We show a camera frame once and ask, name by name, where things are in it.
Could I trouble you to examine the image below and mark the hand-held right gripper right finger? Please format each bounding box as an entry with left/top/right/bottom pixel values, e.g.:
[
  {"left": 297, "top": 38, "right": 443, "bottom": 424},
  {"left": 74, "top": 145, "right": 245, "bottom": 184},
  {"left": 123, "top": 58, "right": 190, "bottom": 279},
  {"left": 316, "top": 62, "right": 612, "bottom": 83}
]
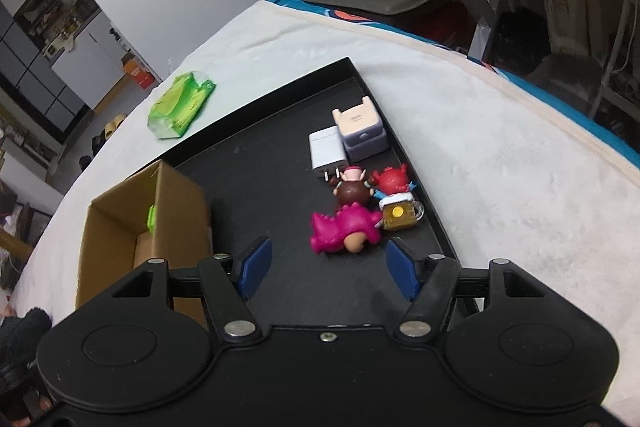
[{"left": 387, "top": 239, "right": 546, "bottom": 339}]

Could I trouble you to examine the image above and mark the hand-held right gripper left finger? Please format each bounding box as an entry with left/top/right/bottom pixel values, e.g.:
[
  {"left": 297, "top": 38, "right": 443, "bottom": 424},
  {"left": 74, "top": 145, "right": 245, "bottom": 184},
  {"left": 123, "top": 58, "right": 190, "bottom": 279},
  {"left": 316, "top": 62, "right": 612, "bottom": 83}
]
[{"left": 107, "top": 236, "right": 273, "bottom": 342}]

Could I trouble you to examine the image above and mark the red crab beer mug figure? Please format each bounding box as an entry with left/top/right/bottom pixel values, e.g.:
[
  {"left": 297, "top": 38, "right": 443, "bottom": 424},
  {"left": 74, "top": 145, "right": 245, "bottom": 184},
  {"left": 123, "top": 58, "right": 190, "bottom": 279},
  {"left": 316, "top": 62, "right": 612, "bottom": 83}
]
[{"left": 368, "top": 163, "right": 426, "bottom": 232}]

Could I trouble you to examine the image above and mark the magenta dinosaur figure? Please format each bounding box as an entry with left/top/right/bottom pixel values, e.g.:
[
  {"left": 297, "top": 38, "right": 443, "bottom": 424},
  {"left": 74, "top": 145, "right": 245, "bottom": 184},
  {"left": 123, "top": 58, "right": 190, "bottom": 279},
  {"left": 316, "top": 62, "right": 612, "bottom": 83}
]
[{"left": 310, "top": 202, "right": 385, "bottom": 256}]

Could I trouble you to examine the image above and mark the pink-hat doll figure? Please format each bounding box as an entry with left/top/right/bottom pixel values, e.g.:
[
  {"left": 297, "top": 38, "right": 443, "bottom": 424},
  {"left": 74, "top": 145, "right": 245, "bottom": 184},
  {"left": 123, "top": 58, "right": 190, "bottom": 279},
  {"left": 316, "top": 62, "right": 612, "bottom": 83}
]
[{"left": 333, "top": 166, "right": 375, "bottom": 208}]

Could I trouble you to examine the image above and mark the cardboard box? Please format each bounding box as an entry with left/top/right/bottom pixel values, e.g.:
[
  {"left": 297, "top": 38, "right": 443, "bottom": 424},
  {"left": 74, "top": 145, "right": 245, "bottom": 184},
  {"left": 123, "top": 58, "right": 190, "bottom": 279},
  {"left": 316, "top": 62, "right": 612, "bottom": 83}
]
[{"left": 75, "top": 159, "right": 216, "bottom": 328}]

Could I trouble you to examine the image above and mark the black tray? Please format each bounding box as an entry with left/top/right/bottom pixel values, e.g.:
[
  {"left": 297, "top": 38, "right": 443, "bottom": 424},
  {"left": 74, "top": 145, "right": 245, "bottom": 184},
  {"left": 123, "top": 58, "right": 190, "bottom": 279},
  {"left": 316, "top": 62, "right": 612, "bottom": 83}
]
[{"left": 170, "top": 57, "right": 481, "bottom": 328}]

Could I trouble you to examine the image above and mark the white charger plug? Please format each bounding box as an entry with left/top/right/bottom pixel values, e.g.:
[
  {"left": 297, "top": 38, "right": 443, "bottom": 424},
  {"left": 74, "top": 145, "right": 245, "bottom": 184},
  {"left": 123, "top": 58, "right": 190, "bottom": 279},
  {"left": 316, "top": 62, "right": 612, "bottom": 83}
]
[{"left": 308, "top": 126, "right": 349, "bottom": 182}]

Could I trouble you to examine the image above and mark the green tissue pack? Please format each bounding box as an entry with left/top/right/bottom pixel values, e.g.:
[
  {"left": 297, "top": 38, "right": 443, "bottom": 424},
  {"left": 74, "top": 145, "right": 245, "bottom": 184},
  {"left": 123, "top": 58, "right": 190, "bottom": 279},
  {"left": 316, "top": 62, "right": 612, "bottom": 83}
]
[{"left": 147, "top": 71, "right": 217, "bottom": 140}]

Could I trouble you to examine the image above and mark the orange box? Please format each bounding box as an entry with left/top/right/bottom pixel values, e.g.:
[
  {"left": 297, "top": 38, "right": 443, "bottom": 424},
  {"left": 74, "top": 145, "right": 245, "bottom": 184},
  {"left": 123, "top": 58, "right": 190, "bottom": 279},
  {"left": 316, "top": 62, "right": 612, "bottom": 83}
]
[{"left": 121, "top": 57, "right": 156, "bottom": 89}]

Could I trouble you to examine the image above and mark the black fleece garment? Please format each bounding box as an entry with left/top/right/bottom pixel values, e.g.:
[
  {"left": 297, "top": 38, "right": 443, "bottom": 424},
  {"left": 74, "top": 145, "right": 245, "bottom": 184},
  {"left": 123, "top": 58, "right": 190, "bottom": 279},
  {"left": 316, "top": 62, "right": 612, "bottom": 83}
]
[{"left": 0, "top": 307, "right": 54, "bottom": 408}]

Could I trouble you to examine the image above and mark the white cabinet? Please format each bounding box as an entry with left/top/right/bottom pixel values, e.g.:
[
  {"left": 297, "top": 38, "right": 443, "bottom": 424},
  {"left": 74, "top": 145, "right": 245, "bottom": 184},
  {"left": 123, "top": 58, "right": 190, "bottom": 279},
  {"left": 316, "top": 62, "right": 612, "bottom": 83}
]
[{"left": 50, "top": 9, "right": 132, "bottom": 110}]

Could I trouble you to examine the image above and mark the black grid cabinet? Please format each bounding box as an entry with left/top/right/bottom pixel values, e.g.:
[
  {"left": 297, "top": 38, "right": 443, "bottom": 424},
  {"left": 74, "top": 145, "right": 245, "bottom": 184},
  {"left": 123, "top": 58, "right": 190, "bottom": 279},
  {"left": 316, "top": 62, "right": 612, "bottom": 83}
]
[{"left": 0, "top": 2, "right": 94, "bottom": 144}]

